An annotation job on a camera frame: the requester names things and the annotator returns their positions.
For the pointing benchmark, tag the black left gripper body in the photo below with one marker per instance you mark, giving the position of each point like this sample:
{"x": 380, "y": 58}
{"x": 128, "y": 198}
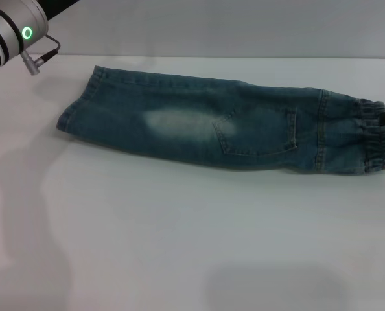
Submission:
{"x": 54, "y": 6}

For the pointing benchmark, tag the blue denim shorts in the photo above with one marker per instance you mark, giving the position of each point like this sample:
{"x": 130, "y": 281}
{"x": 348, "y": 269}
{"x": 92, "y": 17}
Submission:
{"x": 195, "y": 129}

